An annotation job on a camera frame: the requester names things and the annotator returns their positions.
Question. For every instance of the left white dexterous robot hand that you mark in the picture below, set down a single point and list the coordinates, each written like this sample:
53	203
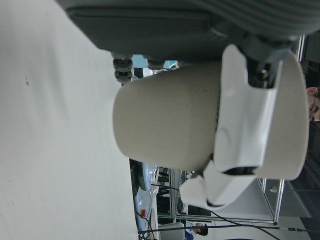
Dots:
155	30

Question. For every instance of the beige paper cup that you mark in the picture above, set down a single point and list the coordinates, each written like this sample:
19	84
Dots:
162	120

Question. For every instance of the light blue plastic bin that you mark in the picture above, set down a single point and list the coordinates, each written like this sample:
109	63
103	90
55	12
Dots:
138	60

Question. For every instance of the grey teach pendant red button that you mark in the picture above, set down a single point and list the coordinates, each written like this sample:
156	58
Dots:
147	200

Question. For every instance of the person with glasses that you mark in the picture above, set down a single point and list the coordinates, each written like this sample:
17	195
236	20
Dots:
314	105

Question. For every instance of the grey chair back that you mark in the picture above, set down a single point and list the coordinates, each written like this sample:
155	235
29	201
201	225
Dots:
171	232

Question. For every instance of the person in blue shirt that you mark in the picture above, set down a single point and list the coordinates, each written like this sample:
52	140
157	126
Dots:
200	228

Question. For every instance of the white metal frame shelf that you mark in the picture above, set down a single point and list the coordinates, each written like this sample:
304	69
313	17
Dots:
273	200

